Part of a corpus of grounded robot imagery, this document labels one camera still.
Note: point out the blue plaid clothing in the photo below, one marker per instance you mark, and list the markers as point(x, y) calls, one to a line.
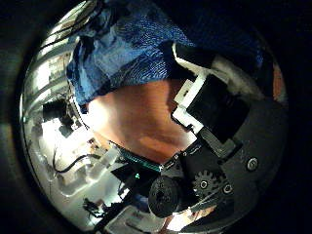
point(130, 55)

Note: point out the black box with green light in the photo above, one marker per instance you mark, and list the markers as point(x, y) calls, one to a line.
point(136, 178)

